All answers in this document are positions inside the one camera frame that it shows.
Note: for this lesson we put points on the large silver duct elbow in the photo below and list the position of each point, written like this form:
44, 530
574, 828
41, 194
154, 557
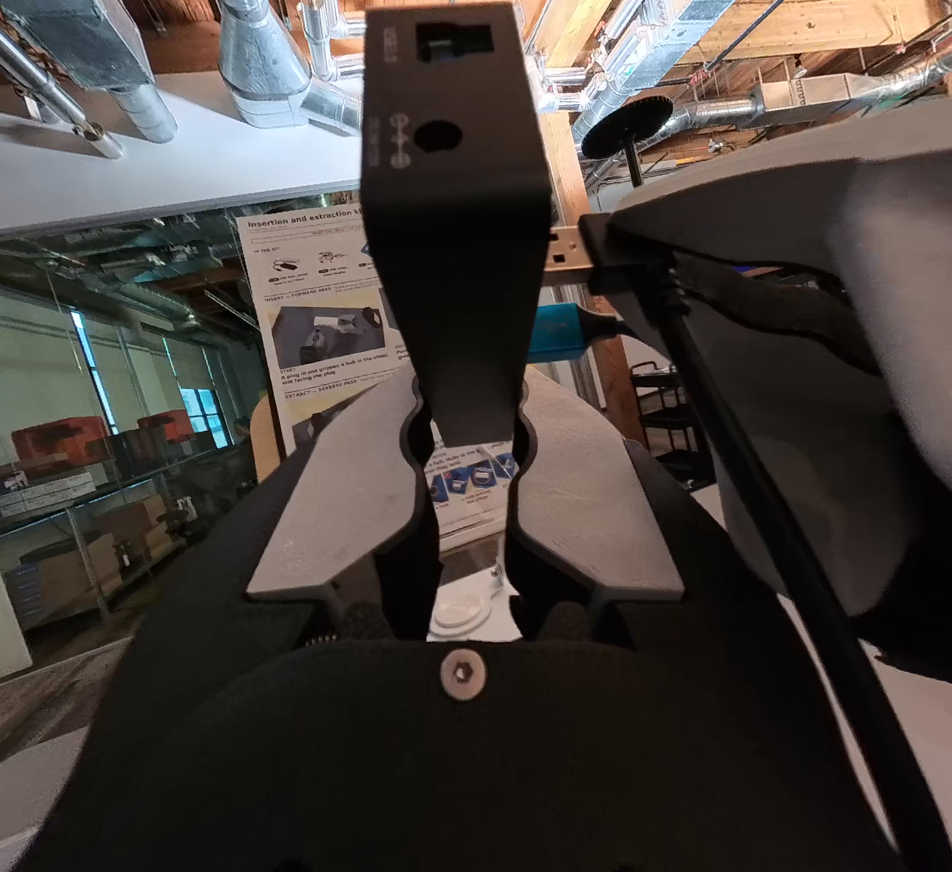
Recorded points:
260, 68

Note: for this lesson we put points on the printed instruction sheet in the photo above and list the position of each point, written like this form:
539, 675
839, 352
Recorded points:
312, 269

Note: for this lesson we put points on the black disc on pole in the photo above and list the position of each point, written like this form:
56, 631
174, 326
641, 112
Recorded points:
625, 128

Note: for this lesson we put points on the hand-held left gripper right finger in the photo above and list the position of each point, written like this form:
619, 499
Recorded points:
595, 515

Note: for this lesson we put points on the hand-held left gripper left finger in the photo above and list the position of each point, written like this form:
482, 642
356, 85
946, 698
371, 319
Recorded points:
342, 507

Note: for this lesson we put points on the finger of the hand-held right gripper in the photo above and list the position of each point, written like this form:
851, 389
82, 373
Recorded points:
803, 455
781, 210

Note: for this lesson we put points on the brown cardboard box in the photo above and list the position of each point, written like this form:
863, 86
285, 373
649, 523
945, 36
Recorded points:
67, 574

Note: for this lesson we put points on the dark insulated rectangular duct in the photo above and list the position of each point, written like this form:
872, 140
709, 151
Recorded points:
67, 1

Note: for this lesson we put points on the black usb hub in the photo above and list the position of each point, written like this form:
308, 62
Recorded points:
461, 254

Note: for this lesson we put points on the orange box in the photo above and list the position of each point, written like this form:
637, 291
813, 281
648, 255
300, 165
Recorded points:
59, 437
167, 424

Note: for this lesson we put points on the black utility cart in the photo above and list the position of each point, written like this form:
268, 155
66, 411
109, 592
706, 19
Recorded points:
669, 418

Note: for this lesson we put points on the white stand base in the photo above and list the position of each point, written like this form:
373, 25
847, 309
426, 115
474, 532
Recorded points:
457, 611

